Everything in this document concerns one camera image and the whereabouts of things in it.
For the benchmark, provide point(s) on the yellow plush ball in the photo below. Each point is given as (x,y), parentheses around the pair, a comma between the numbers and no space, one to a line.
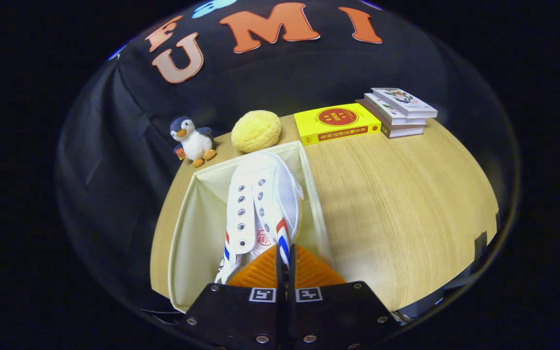
(255,131)

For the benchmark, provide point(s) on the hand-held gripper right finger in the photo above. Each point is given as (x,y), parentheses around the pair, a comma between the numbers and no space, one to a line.
(333,316)

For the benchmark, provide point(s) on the yellow book with red circle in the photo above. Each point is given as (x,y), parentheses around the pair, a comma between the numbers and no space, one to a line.
(336,121)

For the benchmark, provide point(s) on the white floral cover book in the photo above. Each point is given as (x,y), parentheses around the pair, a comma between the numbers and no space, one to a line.
(404,102)

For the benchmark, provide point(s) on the penguin plush toy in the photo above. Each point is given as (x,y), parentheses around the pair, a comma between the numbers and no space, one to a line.
(195,143)

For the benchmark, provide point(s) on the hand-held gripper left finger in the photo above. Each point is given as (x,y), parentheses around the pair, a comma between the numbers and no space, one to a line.
(241,316)

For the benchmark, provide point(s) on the beige fabric storage box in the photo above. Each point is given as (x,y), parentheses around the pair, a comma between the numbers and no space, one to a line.
(202,228)

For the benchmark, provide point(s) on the white shoe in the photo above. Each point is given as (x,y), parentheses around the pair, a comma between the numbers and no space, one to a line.
(265,194)

